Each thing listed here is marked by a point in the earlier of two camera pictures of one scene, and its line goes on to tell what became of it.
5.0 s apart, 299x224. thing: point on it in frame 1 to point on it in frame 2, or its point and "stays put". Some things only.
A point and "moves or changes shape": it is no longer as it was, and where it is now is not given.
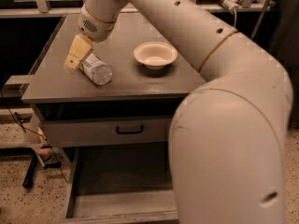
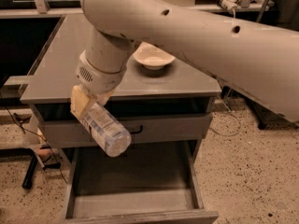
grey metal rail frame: x=38 y=6 stays put
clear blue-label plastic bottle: x=97 y=70 moves or changes shape
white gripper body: x=94 y=27 to x=99 y=78
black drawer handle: x=129 y=132 stays put
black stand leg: x=30 y=169 stays put
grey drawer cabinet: x=114 y=137 stays put
